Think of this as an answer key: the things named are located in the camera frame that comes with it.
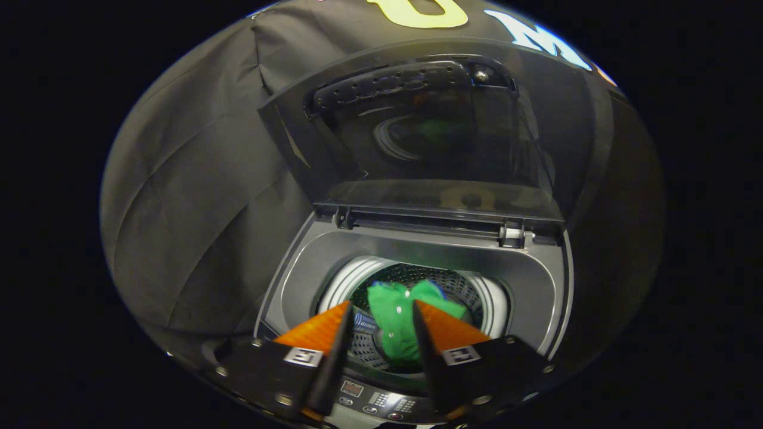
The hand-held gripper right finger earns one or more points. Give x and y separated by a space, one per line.
432 369

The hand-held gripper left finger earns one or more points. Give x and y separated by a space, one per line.
334 369

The green polo shirt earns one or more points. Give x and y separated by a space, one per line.
393 322

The grey washing machine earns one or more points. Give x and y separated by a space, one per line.
524 280

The black backdrop cloth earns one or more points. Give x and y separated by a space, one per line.
191 208

